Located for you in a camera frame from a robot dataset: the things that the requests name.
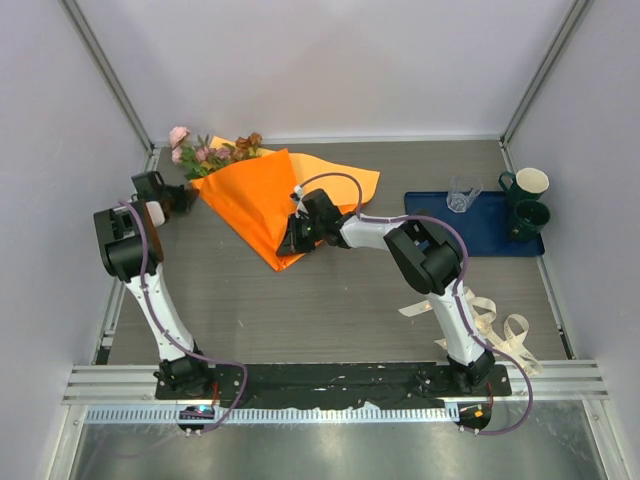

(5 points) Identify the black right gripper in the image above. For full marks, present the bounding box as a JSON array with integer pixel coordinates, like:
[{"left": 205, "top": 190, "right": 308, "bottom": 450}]
[{"left": 279, "top": 214, "right": 325, "bottom": 257}]

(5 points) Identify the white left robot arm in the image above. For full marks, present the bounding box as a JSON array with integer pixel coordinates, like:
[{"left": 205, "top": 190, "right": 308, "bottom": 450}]
[{"left": 93, "top": 170, "right": 213, "bottom": 399}]

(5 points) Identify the cream printed ribbon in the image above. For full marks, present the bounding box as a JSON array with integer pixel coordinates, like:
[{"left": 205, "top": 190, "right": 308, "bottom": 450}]
[{"left": 399, "top": 285, "right": 543, "bottom": 377}]

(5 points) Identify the aluminium front rail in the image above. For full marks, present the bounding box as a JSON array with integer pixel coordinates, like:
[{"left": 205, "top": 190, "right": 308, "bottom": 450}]
[{"left": 63, "top": 360, "right": 608, "bottom": 431}]

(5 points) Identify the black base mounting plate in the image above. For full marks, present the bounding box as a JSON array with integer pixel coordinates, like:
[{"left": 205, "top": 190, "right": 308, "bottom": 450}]
[{"left": 155, "top": 362, "right": 512, "bottom": 410}]

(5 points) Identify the green mug white interior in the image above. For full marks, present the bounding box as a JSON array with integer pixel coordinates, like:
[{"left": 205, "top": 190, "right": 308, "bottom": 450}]
[{"left": 498, "top": 168, "right": 550, "bottom": 207}]

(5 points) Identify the pink fake flower stem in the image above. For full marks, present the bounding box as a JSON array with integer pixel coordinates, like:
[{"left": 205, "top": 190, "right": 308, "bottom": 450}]
[
  {"left": 169, "top": 126, "right": 201, "bottom": 180},
  {"left": 195, "top": 136, "right": 235, "bottom": 177}
]

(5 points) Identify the blue plastic tray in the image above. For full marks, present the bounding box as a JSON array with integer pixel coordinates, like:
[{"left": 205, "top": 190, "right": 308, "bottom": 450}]
[{"left": 404, "top": 191, "right": 545, "bottom": 257}]

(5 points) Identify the clear plastic cup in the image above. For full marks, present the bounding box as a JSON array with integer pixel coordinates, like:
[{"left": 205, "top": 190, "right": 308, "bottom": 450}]
[{"left": 446, "top": 174, "right": 483, "bottom": 214}]

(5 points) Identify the dark green mug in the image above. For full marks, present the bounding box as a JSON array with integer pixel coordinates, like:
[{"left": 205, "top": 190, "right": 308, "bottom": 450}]
[{"left": 507, "top": 199, "right": 551, "bottom": 242}]

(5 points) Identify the orange wrapping paper sheet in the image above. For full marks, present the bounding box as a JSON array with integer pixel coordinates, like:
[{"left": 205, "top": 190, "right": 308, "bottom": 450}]
[{"left": 192, "top": 148, "right": 380, "bottom": 272}]

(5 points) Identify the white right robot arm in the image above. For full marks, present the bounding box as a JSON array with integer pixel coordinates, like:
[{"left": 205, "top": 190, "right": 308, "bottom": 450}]
[{"left": 277, "top": 186, "right": 495, "bottom": 395}]

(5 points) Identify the orange fake flower stem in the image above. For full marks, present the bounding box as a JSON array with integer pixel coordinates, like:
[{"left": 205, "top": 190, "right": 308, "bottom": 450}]
[{"left": 232, "top": 132, "right": 263, "bottom": 162}]

